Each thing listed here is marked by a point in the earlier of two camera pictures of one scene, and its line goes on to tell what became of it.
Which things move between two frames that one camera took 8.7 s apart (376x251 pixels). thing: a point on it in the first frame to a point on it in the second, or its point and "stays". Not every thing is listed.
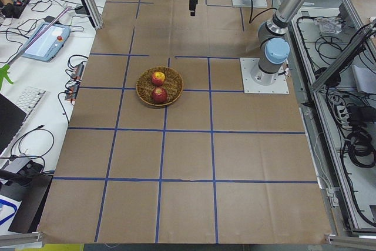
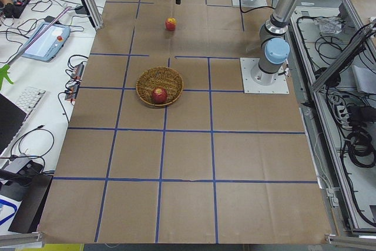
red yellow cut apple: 158,79 to 170,24
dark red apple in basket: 159,95 stays
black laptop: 12,117 stays
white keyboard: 29,98 stays
